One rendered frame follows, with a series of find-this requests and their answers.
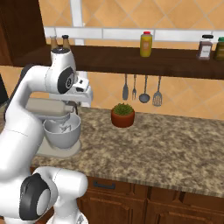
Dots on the brown jar with black lid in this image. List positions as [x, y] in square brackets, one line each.
[205, 49]

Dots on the grey hanging ladle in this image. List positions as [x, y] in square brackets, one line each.
[144, 97]

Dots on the yellow bottle with red cap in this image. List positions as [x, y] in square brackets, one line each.
[145, 45]

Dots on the dark wooden wall shelf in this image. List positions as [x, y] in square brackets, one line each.
[122, 61]

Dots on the brown wooden drawer front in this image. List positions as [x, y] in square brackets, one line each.
[192, 201]
[128, 188]

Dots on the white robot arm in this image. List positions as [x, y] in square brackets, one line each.
[20, 140]

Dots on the grey hanging slotted spatula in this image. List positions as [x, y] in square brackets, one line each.
[157, 99]

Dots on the grey stand mixer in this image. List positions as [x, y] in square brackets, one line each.
[61, 135]

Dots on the grey hanging fork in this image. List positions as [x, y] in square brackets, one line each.
[134, 92]

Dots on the dark wooden wall cupboard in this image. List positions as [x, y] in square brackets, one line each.
[20, 29]

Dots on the black appliance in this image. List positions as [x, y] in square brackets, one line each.
[3, 90]

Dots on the brown bottle with dark cap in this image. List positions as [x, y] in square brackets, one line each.
[66, 42]
[54, 43]

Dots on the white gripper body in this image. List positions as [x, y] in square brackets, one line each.
[84, 96]

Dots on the green plant in red pot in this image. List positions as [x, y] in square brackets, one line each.
[122, 116]

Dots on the grey hanging spoon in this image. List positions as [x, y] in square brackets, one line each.
[125, 92]

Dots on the brown wooden cupboard door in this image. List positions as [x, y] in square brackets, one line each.
[186, 215]
[113, 210]

